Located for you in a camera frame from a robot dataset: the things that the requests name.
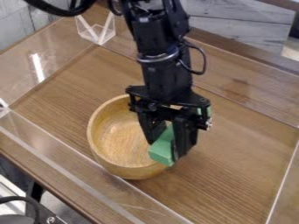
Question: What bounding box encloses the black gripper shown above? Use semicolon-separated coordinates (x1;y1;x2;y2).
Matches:
125;86;210;161

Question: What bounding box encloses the green rectangular block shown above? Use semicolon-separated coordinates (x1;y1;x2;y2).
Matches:
148;106;210;166

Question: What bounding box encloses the brown wooden bowl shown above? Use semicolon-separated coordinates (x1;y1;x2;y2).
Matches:
86;94;168;179

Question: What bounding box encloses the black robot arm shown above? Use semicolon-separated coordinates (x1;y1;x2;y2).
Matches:
118;0;210;166

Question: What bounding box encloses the black metal table leg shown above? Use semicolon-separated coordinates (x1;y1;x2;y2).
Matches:
26;181;45;202

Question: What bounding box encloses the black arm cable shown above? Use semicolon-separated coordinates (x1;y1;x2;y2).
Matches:
177;38;208;76

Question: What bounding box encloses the clear acrylic corner bracket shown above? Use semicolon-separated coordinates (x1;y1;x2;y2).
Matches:
74;12;116;46

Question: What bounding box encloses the black cable under table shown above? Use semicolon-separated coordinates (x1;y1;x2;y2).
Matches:
0;195;42;224

